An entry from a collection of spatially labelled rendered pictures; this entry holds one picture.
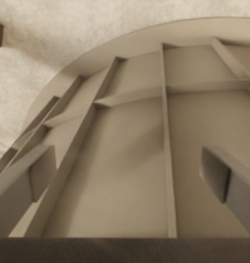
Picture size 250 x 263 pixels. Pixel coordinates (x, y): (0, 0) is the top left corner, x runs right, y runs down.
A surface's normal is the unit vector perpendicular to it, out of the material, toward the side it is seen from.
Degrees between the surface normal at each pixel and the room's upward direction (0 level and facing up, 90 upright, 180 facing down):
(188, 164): 90
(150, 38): 0
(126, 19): 0
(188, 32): 0
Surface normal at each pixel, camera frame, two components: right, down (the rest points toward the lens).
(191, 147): -0.20, -0.77
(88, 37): -0.13, 0.63
